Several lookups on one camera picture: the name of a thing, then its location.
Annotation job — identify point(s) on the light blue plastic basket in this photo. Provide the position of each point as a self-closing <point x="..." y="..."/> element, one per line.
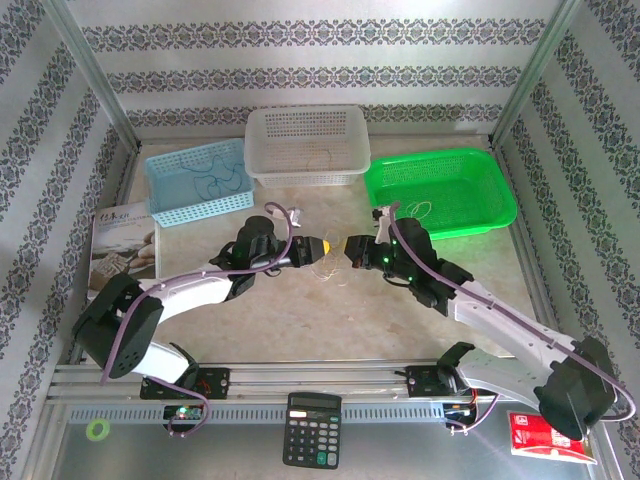
<point x="175" y="210"/>

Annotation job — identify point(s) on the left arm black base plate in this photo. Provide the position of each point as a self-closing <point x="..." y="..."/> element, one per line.
<point x="215" y="382"/>

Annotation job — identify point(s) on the black desk calculator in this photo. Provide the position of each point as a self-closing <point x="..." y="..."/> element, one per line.
<point x="312" y="435"/>

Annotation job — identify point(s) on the grey metal sheet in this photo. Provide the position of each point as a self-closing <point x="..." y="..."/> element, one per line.
<point x="400" y="450"/>

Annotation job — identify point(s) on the book with photo cover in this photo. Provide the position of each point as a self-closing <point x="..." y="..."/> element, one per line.
<point x="120" y="250"/>

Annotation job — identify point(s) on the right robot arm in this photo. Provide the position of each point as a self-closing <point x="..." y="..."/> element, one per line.
<point x="510" y="327"/>

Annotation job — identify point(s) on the green plastic basket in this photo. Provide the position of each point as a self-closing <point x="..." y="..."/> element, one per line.
<point x="465" y="190"/>

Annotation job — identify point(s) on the red foil packet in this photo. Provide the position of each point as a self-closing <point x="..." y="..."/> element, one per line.
<point x="535" y="440"/>

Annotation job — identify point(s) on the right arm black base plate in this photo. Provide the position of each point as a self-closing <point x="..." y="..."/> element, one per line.
<point x="422" y="382"/>

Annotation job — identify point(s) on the white plastic basket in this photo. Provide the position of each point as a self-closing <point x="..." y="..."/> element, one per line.
<point x="305" y="125"/>

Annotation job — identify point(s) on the green tape roll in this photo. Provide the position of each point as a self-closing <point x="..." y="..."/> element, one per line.
<point x="90" y="431"/>

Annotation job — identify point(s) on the aluminium frame post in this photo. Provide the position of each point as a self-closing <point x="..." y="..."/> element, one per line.
<point x="535" y="75"/>
<point x="95" y="75"/>

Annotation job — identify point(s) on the aluminium mounting rail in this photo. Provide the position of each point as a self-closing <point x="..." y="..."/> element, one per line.
<point x="320" y="372"/>

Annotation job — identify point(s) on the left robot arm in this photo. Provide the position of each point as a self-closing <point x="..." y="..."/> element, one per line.
<point x="190" y="295"/>

